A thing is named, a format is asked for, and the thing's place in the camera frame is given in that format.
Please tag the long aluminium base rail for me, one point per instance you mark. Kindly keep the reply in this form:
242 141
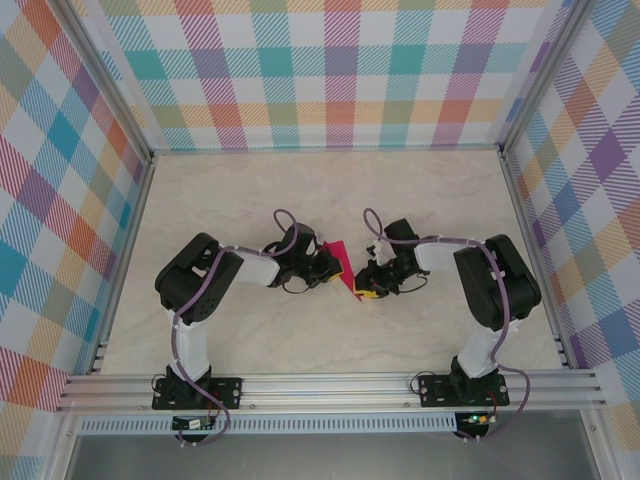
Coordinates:
325 390

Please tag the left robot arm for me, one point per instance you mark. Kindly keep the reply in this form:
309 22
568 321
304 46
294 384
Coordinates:
170 280

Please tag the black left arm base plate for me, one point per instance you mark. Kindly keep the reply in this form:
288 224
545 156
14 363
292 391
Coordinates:
225 392

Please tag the aluminium frame post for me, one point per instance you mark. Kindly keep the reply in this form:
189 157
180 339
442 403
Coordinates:
100 75
545 75

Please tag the aluminium side frame rail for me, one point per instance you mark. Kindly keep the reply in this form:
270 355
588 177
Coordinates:
532 225
125 260

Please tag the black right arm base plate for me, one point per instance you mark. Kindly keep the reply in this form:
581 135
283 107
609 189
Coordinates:
435 390

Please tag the pink paper sheet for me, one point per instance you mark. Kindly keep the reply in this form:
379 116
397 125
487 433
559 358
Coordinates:
342 255

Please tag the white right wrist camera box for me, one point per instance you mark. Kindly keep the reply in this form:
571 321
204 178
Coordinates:
378 250

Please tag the aluminium rear frame rail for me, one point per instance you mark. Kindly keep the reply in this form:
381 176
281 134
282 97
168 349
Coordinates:
325 149

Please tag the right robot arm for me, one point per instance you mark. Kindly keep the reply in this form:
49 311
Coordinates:
480 285

